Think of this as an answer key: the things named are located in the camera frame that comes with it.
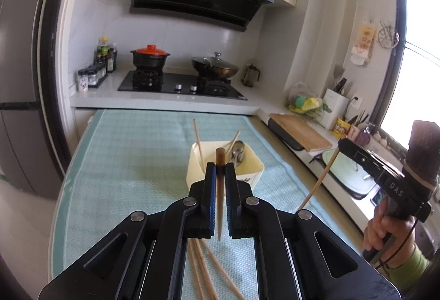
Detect hanging printed bag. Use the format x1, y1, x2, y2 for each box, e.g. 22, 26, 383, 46
351, 21, 375, 65

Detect black gas hob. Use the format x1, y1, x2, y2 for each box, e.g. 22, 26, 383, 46
118, 70, 248, 101

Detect window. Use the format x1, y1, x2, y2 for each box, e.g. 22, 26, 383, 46
375, 0, 440, 156

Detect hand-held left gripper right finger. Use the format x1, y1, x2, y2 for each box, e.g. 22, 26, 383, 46
225, 164, 403, 300

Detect person's right hand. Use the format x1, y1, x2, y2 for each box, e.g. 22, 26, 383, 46
362, 205, 419, 265

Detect dark kitchen utensils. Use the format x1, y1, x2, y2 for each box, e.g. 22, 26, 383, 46
351, 110, 370, 127

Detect yellow cap sauce bottle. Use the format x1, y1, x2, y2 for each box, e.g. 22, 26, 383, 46
96, 37, 109, 63

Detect cream ribbed utensil holder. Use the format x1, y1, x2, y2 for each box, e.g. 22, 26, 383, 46
186, 141, 265, 191

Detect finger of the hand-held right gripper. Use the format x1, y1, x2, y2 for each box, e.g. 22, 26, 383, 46
337, 138, 387, 184

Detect garlic bulbs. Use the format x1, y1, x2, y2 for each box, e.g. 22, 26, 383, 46
375, 131, 392, 149

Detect purple soap bottle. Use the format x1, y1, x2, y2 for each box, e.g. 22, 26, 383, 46
354, 123, 372, 146

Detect black tray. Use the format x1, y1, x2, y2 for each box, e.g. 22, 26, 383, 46
267, 118, 305, 151

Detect rack of spice jars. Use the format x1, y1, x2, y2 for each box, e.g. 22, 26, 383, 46
87, 63, 107, 85

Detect wooden cutting board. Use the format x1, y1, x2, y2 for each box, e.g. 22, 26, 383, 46
269, 113, 333, 152

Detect green cutting board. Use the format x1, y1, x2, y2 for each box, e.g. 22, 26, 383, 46
322, 149, 379, 198

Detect grey refrigerator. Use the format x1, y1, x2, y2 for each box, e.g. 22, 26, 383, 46
0, 0, 66, 199

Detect glass french press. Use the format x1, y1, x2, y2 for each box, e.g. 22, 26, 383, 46
241, 64, 262, 87

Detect black pot with red lid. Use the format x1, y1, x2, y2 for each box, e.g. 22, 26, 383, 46
130, 45, 171, 69

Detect person's right forearm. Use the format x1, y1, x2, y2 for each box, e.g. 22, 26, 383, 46
385, 244, 433, 288

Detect wooden chopstick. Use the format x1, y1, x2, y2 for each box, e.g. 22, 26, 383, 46
195, 240, 220, 300
298, 145, 341, 210
188, 240, 204, 300
215, 148, 226, 241
200, 239, 244, 300
223, 130, 241, 152
192, 240, 212, 300
192, 119, 206, 173

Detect yellow cup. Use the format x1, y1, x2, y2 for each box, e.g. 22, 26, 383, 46
333, 117, 351, 135

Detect dark sauce bottle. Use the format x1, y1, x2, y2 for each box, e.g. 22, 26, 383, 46
106, 43, 118, 73

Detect hanging wire trivet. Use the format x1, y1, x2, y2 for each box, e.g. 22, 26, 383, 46
377, 21, 400, 49

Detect wok with glass lid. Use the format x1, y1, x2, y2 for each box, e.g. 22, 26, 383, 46
191, 52, 240, 78

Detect black cable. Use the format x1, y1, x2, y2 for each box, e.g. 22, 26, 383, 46
375, 217, 419, 269

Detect labelled spice jar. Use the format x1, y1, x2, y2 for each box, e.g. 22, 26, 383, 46
78, 69, 90, 92

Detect white knife block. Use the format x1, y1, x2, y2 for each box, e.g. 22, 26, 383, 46
323, 88, 349, 130

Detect teal woven mat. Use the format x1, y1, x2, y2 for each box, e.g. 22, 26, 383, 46
48, 109, 365, 300

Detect plastic bag with produce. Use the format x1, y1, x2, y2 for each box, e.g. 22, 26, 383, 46
287, 81, 332, 118

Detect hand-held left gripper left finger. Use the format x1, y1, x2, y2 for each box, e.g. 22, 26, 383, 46
38, 162, 219, 300

